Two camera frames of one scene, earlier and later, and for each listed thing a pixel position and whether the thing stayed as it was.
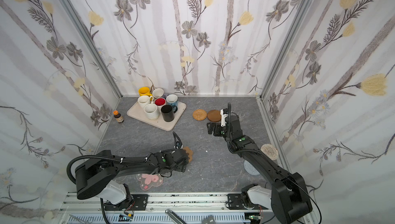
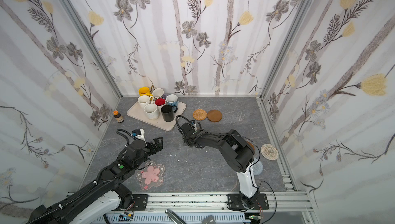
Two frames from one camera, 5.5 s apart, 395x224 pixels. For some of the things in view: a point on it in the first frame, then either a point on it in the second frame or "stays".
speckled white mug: x=151 y=111 stays
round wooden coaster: x=214 y=115 stays
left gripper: x=182 y=154 -> x=151 y=146
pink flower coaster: x=147 y=180 stays
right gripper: x=218 y=128 -> x=187 y=134
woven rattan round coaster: x=199 y=114 stays
